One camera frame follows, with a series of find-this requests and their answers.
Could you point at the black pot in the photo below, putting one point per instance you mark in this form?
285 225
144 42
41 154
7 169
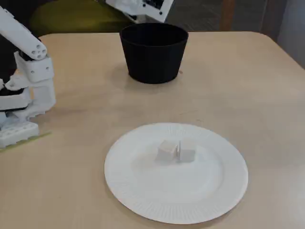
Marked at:
152 59

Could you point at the wooden post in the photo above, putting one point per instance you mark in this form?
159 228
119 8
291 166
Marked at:
227 14

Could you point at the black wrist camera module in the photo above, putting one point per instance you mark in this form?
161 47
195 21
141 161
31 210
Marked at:
155 3

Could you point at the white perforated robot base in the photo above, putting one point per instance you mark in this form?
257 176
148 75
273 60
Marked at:
16 133

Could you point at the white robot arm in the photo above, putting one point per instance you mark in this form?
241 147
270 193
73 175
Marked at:
21 35

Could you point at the green base board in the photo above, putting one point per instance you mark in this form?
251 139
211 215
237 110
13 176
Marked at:
40 136

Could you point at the green chair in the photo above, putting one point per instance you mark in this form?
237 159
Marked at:
71 19

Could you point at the white paper plate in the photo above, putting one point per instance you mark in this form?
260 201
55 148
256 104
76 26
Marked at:
190 190

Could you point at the white cube block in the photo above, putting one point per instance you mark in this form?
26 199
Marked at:
187 153
166 152

